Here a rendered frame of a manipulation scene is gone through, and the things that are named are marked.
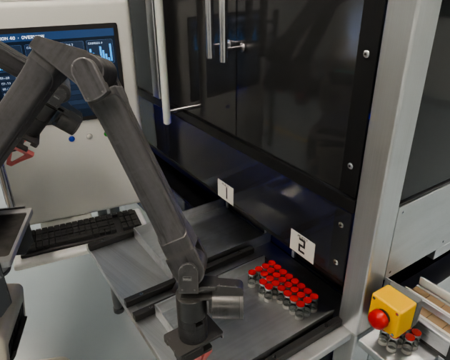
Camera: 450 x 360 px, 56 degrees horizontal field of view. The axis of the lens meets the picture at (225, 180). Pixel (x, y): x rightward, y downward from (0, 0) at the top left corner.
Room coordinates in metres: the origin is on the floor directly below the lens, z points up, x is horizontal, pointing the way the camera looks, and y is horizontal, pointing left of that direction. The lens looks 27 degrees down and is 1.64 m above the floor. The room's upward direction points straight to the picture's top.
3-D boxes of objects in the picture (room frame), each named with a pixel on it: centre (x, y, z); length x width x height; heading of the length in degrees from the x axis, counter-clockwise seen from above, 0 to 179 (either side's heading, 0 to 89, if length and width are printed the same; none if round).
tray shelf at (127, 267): (0.91, 0.04, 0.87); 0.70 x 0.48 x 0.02; 34
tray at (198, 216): (1.09, 0.07, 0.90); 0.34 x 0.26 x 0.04; 124
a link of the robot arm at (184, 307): (0.60, 0.06, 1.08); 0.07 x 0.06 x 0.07; 87
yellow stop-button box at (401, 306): (0.67, -0.35, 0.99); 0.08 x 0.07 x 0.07; 124
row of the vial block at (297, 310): (0.82, -0.13, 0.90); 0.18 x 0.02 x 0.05; 34
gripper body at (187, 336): (0.60, 0.06, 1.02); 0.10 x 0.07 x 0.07; 124
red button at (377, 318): (0.64, -0.32, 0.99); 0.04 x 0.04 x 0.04; 34
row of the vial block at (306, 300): (0.83, -0.15, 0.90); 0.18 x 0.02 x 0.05; 34
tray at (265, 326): (0.76, -0.04, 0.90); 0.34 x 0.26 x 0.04; 124
